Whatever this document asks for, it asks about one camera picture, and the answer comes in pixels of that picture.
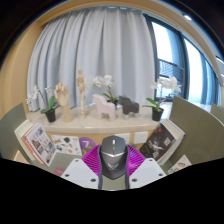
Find large white orchid, black pot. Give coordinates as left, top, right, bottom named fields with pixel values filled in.
left=142, top=75, right=183, bottom=122

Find small white orchid, black pot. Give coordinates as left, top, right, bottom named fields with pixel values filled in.
left=25, top=85, right=58, bottom=123

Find pink horse figure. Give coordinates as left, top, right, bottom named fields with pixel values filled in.
left=92, top=93, right=117, bottom=122

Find white orchid behind horses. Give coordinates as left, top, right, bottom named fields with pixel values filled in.
left=92, top=74, right=119, bottom=105

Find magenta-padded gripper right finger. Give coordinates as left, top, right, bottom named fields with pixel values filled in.
left=125, top=144, right=167, bottom=191

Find wooden hand model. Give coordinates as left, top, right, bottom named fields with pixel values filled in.
left=54, top=82, right=73, bottom=123

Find dark grey horse figure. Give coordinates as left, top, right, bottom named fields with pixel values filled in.
left=118, top=95, right=140, bottom=120

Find thick white-paged book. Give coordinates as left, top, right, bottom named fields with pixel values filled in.
left=159, top=118, right=186, bottom=166

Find grey computer mouse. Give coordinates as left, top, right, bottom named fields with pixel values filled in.
left=98, top=135, right=130, bottom=181

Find window with dark frame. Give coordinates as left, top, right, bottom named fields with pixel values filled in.
left=144, top=13, right=224, bottom=108

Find wooden artist mannequin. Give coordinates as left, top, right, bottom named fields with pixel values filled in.
left=75, top=68, right=91, bottom=118

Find white sticker sheet, small drawings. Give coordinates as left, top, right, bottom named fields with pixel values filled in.
left=50, top=134, right=83, bottom=157

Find red-edged photo magazine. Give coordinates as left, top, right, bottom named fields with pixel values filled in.
left=21, top=122, right=57, bottom=167

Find beige card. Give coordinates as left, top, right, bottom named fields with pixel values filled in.
left=12, top=149, right=31, bottom=165

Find white book behind magazine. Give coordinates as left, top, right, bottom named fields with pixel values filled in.
left=14, top=119, right=34, bottom=158

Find white wall socket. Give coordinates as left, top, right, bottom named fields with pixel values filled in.
left=114, top=132, right=131, bottom=145
left=133, top=130, right=149, bottom=145

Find green felt partition panel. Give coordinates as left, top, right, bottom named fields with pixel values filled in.
left=159, top=95, right=224, bottom=166
left=0, top=102, right=28, bottom=161

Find light grey curtain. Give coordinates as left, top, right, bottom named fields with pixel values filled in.
left=26, top=5, right=158, bottom=113

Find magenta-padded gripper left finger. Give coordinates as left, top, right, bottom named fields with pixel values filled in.
left=60, top=144, right=103, bottom=191

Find black-covered book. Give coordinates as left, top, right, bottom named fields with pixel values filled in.
left=139, top=123, right=178, bottom=162

